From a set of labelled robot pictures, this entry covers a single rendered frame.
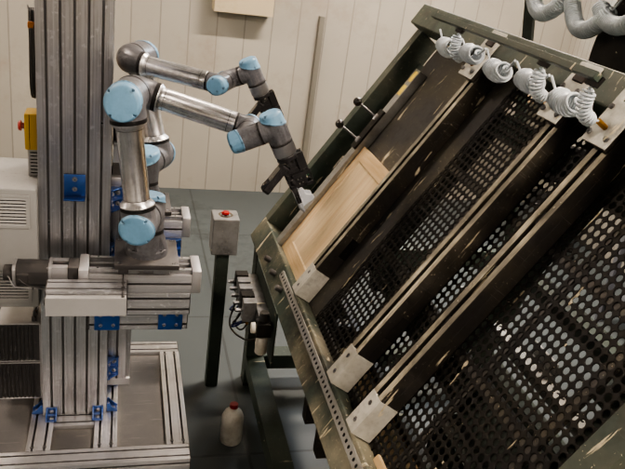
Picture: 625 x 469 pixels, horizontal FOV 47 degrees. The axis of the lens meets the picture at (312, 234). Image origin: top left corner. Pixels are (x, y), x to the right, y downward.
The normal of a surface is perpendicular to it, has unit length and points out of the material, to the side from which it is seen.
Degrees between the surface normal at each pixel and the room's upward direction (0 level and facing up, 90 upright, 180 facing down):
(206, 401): 0
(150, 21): 90
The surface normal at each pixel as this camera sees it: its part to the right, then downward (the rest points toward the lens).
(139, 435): 0.13, -0.91
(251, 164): 0.23, 0.41
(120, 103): 0.00, 0.27
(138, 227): 0.00, 0.51
